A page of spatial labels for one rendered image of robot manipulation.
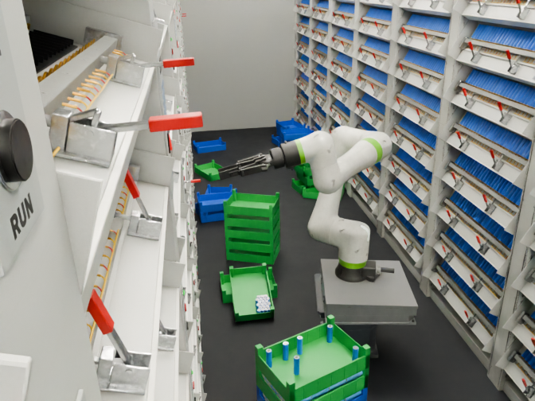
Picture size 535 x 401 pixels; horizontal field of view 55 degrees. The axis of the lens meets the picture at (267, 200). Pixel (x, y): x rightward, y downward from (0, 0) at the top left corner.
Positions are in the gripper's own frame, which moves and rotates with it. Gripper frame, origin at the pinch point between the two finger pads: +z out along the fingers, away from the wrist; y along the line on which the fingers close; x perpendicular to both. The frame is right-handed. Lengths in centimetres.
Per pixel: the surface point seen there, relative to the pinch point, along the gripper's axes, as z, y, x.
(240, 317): 16, 40, -92
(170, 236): 11, -95, 28
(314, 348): -11, -42, -52
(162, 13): 4, -25, 59
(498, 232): -101, 0, -59
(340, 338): -21, -40, -53
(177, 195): 13, -53, 18
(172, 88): 8.0, -25.3, 38.6
